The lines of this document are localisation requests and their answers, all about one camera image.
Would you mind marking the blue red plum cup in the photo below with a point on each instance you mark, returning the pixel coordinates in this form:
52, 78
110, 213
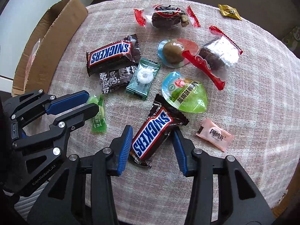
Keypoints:
170, 51

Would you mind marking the yellow wrapped candy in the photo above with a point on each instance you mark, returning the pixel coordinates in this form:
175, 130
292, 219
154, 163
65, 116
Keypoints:
229, 11

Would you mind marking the snickers bar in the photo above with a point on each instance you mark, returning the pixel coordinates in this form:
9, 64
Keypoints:
117, 55
155, 130

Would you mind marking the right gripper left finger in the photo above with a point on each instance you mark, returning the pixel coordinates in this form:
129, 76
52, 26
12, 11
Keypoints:
80, 192

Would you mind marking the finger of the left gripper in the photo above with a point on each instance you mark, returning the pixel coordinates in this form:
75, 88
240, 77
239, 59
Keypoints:
49, 148
28, 107

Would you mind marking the green candy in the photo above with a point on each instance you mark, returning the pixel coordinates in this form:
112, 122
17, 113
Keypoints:
99, 124

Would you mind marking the pink plaid cushion cover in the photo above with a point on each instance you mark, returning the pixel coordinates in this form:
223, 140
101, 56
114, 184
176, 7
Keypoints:
259, 106

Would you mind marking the black white patterned candy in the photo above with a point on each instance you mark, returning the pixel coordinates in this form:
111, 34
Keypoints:
112, 80

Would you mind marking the red clear walnut date packet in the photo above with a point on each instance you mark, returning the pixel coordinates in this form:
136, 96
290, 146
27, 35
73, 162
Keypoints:
166, 17

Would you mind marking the brown cardboard box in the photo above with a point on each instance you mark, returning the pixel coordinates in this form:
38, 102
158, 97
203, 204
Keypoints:
46, 45

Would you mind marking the teal wrapped mint candy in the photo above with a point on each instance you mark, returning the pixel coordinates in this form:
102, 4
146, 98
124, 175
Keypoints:
143, 78

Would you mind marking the pink wrapped candy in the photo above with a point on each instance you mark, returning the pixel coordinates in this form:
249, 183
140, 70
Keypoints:
215, 135

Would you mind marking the green jelly cup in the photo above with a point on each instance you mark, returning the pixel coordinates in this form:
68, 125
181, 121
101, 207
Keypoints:
184, 94

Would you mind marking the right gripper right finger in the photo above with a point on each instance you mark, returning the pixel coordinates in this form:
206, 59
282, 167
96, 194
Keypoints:
222, 191

